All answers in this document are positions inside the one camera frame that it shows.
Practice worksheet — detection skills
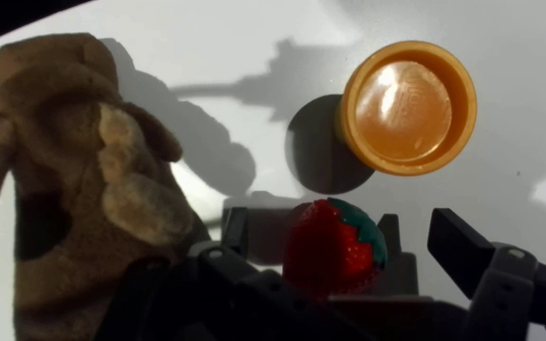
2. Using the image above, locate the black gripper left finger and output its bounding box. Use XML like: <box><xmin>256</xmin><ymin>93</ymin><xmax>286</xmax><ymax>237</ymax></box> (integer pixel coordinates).
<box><xmin>89</xmin><ymin>206</ymin><xmax>375</xmax><ymax>341</ymax></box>

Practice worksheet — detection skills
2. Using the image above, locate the brown plush animal toy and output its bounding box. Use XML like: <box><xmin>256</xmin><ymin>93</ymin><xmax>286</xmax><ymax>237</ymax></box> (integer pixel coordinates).
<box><xmin>0</xmin><ymin>32</ymin><xmax>212</xmax><ymax>341</ymax></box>

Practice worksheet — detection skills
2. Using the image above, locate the red toy strawberry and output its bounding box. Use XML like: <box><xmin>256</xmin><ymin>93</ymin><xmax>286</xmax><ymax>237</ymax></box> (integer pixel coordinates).
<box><xmin>282</xmin><ymin>195</ymin><xmax>390</xmax><ymax>299</ymax></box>

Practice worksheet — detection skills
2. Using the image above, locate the yellow tub yellow lid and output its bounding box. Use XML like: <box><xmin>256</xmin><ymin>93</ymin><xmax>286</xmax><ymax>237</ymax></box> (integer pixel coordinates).
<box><xmin>335</xmin><ymin>38</ymin><xmax>481</xmax><ymax>180</ymax></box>

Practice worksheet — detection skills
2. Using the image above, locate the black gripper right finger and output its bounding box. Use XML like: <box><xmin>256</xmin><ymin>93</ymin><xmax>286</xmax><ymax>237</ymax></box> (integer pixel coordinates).
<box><xmin>426</xmin><ymin>206</ymin><xmax>546</xmax><ymax>341</ymax></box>

